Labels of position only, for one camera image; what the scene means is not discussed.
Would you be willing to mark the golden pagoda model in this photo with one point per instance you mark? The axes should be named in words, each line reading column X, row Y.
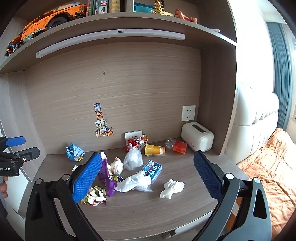
column 158, row 7

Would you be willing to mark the white wall socket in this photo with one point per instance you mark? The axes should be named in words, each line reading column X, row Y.
column 130, row 135
column 188, row 113

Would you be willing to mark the orange toy truck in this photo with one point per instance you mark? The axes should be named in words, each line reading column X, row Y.
column 57, row 14

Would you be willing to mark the blue tissue pack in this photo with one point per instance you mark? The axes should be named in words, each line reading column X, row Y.
column 152, row 170

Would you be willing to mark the green books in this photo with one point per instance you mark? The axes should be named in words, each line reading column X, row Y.
column 90, row 7

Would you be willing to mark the wooden desk shelf unit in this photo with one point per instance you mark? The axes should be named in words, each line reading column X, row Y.
column 138, row 23

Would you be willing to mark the white plastic bag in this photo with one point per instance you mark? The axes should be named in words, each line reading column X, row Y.
column 135, row 183

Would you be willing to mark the crushed red label bottle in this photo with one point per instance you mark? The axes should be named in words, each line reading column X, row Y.
column 179, row 146

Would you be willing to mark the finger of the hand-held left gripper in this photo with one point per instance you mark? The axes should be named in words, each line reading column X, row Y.
column 16, row 140
column 29, row 153

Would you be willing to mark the number block calendar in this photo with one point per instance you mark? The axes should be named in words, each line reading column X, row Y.
column 102, row 7

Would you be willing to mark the white tissue box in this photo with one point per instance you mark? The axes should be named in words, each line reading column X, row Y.
column 196, row 138

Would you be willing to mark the purple snack wrapper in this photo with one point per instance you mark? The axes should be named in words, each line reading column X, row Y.
column 106, row 178

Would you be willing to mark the teal book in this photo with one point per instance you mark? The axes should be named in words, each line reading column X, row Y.
column 141, row 7

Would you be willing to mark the strip of cartoon stickers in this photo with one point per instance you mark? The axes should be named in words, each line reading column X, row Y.
column 101, row 126

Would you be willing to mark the orange blanket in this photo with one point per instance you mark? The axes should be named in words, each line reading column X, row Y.
column 272, row 166

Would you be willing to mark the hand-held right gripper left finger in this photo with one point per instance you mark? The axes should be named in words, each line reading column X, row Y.
column 86, row 176

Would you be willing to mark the small dark toy vehicle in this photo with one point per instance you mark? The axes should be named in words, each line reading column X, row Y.
column 12, row 45

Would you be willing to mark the crumpled white tissue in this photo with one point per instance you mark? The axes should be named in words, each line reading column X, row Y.
column 171, row 188

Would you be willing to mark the clear plastic bag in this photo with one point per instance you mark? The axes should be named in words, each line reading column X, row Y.
column 133, row 160

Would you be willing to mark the cream padded headboard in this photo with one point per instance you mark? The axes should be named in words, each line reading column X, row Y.
column 254, row 120

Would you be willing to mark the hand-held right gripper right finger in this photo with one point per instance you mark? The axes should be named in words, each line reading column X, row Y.
column 207, row 176

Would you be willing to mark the red toy figurine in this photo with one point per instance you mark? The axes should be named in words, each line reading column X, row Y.
column 185, row 15

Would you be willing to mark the green yellow crumpled wrapper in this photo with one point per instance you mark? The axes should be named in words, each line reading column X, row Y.
column 94, row 197

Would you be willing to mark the blue snack wrapper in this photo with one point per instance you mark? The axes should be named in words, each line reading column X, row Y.
column 75, row 152

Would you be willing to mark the grey blue curtain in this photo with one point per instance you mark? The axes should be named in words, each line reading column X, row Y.
column 279, row 69

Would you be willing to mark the white red snack wrapper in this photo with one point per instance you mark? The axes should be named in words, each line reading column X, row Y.
column 117, row 166

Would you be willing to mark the person's left hand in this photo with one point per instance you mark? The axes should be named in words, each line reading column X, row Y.
column 3, row 186

